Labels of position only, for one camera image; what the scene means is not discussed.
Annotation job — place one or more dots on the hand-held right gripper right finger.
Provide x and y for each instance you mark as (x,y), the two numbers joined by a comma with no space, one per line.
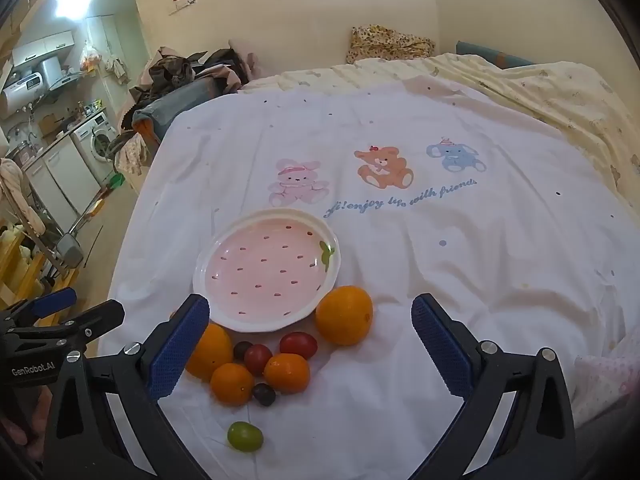
(442,347)

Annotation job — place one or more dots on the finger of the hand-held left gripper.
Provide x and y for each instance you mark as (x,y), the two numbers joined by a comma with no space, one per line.
(52,301)
(100,316)

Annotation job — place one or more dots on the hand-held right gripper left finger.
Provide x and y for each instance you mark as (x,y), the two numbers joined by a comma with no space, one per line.
(177,347)

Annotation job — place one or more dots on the medium orange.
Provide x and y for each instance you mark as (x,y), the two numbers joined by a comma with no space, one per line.
(215,355)

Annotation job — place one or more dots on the dark purple grape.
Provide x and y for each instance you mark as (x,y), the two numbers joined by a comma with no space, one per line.
(264,394)
(241,349)

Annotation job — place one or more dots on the red cherry tomato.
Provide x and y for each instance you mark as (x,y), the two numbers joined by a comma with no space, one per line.
(258,359)
(299,345)

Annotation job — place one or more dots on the large orange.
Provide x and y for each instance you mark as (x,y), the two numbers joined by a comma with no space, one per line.
(344,316)

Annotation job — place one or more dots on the green grape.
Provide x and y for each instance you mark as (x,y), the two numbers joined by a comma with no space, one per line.
(245,436)

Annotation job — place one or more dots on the pink strawberry-shaped plate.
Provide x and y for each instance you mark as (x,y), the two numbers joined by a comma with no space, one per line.
(265,265)

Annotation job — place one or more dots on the person's left hand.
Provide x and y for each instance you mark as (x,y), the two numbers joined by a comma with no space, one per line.
(22,430)

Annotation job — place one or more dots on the metal folding chair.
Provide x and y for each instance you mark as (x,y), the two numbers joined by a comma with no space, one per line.
(70,247)

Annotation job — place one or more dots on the white cartoon-print blanket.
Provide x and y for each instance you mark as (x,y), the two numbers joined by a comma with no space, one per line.
(400,260)

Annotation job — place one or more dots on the white base cabinets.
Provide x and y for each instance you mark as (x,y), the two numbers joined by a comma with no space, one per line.
(62,180)

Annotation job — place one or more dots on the pink hanging garment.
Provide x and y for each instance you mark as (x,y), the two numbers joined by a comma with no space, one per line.
(12,185)

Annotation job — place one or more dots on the green dustpan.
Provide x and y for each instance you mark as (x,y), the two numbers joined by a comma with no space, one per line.
(116,180)

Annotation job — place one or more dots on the small floral garment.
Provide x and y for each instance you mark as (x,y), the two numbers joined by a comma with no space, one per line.
(132,156)

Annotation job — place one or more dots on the pink dotted cloth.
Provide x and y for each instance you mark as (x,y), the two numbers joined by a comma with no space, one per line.
(605,380)

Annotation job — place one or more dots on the white washing machine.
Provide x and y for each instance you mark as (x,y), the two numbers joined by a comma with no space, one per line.
(97,139)

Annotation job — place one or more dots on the white water heater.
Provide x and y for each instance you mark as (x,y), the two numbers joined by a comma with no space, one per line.
(21,89)

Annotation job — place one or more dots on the steel range hood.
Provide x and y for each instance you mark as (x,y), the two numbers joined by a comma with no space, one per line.
(52,72)

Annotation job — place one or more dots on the hanging plastic bags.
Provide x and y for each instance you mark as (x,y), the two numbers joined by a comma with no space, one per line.
(92,60)

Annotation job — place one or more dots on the pile of dark clothes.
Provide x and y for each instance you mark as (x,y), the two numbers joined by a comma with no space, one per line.
(190,72)

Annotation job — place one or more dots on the pale yellow bed sheet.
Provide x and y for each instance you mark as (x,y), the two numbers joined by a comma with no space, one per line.
(565,105)

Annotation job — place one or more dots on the teal headboard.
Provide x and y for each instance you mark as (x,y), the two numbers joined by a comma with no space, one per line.
(492,55)

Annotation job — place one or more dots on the white wall cabinets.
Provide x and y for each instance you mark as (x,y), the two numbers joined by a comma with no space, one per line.
(42,46)

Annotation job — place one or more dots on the wall sticker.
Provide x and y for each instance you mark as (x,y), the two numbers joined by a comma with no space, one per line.
(182,1)

